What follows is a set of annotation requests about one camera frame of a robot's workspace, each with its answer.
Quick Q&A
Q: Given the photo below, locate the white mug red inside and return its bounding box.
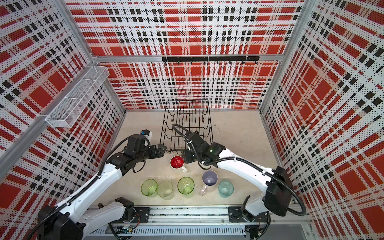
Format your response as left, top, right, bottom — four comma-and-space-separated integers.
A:
170, 156, 188, 173

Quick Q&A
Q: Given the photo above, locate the pink mug purple inside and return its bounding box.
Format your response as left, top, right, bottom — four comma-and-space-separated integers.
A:
199, 170, 219, 197

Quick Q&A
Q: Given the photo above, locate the green patterned glass cup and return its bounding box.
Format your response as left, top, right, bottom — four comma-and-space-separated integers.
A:
178, 177, 195, 198

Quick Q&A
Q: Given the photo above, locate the black wire dish rack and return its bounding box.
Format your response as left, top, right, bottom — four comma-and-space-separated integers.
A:
160, 99, 214, 154

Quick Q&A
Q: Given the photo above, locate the teal textured glass cup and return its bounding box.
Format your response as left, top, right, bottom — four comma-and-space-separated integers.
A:
218, 180, 234, 198

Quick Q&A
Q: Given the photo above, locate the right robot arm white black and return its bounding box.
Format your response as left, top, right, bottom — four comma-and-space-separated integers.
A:
181, 131, 307, 218

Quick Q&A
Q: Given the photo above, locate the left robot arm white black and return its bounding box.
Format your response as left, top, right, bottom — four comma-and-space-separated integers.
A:
26, 130, 167, 240

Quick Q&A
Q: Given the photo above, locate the green glass cup leftmost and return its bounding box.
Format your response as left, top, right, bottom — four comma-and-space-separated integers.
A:
141, 179, 158, 198

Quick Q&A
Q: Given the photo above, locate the pale green glass cup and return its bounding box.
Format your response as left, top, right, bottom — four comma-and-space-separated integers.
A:
157, 181, 174, 201

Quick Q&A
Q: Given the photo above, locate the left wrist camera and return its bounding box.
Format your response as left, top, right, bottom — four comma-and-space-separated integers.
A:
140, 130, 153, 140

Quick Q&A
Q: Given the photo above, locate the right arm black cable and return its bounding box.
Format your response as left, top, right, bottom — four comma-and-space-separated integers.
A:
171, 123, 307, 217

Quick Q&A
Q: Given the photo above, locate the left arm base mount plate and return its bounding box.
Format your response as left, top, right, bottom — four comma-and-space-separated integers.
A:
107, 206, 151, 224

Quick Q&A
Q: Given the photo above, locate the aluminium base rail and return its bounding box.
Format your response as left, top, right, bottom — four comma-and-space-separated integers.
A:
86, 205, 312, 239

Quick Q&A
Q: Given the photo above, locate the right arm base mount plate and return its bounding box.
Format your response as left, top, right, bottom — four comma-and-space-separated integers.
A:
228, 206, 270, 223

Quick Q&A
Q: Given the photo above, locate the white mesh wall basket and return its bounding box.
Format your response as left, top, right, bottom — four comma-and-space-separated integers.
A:
46, 66, 109, 128

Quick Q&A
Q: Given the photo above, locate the black wall hook rail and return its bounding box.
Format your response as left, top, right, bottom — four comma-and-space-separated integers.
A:
162, 56, 260, 64

